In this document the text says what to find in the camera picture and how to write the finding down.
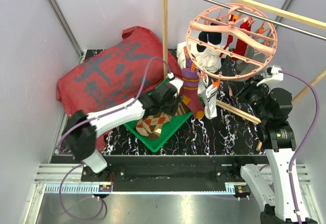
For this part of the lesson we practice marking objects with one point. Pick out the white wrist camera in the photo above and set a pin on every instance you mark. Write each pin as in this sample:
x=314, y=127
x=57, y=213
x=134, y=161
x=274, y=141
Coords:
x=177, y=83
x=274, y=76

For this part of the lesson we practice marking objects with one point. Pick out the green plastic tray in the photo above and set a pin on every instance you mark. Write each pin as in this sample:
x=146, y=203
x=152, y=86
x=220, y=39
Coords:
x=165, y=135

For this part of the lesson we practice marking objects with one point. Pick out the red printed cloth sack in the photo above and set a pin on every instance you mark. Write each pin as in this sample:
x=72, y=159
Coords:
x=114, y=75

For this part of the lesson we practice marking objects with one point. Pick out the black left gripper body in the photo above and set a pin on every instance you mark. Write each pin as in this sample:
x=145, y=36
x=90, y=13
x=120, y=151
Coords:
x=170, y=107

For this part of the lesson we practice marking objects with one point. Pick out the pink round clip hanger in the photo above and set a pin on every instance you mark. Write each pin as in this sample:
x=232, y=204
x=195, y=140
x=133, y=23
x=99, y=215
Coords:
x=261, y=40

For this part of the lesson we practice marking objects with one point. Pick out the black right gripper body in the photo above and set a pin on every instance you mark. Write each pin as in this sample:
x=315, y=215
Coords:
x=255, y=95

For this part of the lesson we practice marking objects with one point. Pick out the metal hanging rod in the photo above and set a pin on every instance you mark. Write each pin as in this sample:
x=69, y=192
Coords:
x=285, y=14

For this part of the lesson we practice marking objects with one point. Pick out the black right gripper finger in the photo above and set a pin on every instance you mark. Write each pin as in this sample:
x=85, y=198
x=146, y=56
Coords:
x=241, y=94
x=252, y=80

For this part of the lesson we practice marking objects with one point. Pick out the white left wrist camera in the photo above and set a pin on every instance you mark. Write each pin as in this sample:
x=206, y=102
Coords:
x=177, y=83

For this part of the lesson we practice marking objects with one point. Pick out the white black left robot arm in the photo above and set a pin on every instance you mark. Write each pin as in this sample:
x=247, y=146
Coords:
x=82, y=129

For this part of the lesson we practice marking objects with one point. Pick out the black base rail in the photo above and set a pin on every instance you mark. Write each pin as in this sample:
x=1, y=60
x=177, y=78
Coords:
x=199, y=174

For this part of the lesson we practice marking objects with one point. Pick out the brown striped sock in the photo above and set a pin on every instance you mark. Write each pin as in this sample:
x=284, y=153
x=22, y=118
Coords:
x=181, y=110

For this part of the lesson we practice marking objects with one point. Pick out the red christmas sock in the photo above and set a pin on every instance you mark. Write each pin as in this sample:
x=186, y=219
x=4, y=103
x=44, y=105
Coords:
x=241, y=46

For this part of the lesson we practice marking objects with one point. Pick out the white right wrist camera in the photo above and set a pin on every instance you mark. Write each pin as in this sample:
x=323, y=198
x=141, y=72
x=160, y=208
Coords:
x=274, y=76

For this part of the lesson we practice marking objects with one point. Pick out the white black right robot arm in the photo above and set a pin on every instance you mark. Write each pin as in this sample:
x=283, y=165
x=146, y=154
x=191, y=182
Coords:
x=282, y=202

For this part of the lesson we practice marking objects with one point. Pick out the brown argyle sock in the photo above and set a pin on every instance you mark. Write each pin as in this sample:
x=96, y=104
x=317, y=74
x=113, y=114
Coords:
x=151, y=126

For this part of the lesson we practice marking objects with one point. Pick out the purple striped sock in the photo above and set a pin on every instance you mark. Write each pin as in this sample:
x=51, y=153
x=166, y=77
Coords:
x=190, y=94
x=189, y=64

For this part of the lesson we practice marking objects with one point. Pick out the wooden drying rack frame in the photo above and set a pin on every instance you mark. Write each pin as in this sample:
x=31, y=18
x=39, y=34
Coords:
x=228, y=133

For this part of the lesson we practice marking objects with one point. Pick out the white black-striped sock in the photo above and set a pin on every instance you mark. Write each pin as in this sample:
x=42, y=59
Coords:
x=210, y=101

